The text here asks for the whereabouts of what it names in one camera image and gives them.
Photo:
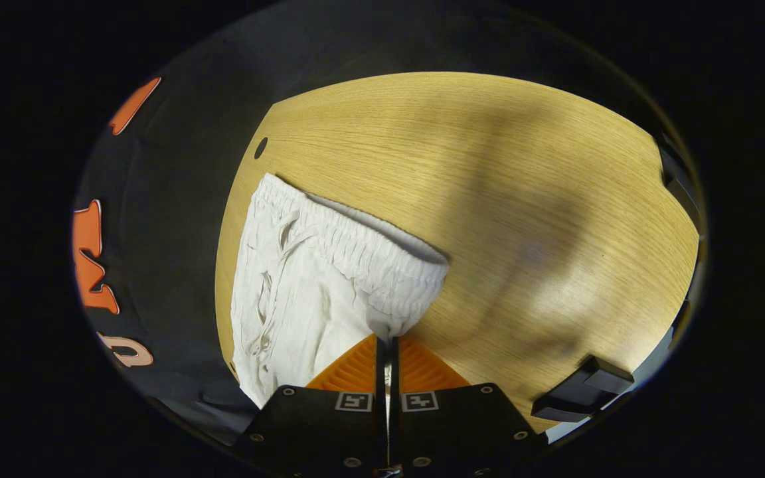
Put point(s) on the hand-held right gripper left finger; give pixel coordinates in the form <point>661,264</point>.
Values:
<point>316,425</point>

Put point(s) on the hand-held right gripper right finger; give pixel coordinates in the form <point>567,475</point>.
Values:
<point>462,425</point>

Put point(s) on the white jeans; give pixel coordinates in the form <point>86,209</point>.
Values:
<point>316,299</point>

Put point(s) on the black backdrop cloth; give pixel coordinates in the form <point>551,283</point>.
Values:
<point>176,232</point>

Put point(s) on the black plastic bracket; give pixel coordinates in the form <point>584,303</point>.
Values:
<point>582,392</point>

